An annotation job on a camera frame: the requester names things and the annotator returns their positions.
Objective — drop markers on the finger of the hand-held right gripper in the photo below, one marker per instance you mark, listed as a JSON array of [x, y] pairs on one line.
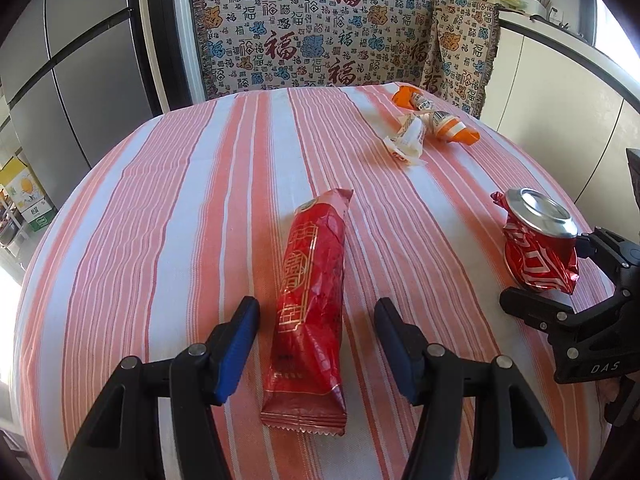
[[540, 310], [610, 250]]

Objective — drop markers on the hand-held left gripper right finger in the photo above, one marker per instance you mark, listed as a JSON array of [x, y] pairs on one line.
[[397, 355]]

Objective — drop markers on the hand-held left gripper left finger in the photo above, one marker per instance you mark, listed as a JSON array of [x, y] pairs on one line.
[[235, 355]]

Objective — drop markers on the crushed red can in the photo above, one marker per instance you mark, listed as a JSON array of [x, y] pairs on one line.
[[535, 255]]

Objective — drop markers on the red snack wrapper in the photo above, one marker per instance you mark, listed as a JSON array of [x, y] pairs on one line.
[[310, 310]]

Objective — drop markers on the striped pink white tablecloth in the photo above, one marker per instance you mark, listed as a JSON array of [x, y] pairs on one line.
[[175, 235]]

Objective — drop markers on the white kitchen counter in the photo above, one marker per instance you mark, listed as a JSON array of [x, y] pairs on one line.
[[560, 100]]

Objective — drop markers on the orange twisted wrapper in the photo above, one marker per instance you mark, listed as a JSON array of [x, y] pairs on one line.
[[445, 125]]

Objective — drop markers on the white twisted wrapper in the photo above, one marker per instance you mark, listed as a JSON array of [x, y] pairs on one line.
[[407, 140]]

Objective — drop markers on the printed fringed blanket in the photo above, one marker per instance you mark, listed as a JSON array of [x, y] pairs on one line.
[[460, 55]]

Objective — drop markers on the yellow green cardboard box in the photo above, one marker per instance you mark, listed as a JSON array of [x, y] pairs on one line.
[[27, 197]]

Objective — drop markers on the grey refrigerator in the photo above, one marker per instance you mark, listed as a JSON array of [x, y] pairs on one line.
[[65, 85]]

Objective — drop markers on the patterned cloth-covered furniture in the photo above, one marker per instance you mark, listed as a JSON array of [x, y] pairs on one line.
[[310, 35]]

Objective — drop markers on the dark door frame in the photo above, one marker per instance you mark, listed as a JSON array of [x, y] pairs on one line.
[[162, 35]]

